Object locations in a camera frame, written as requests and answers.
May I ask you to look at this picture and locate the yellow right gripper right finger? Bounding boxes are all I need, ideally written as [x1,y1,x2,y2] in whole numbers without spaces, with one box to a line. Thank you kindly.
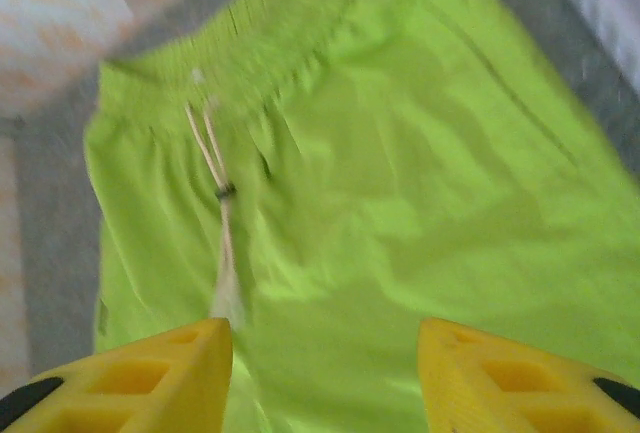
[417,317,640,433]

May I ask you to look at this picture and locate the lime green shorts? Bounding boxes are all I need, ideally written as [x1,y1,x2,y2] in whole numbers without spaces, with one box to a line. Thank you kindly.
[82,0,640,433]

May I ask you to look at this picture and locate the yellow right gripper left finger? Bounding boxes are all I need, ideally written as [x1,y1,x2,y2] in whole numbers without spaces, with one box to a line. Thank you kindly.
[0,317,235,433]

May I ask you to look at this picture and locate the lavender plastic basket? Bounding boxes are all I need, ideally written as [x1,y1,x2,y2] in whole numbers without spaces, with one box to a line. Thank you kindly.
[556,0,640,100]

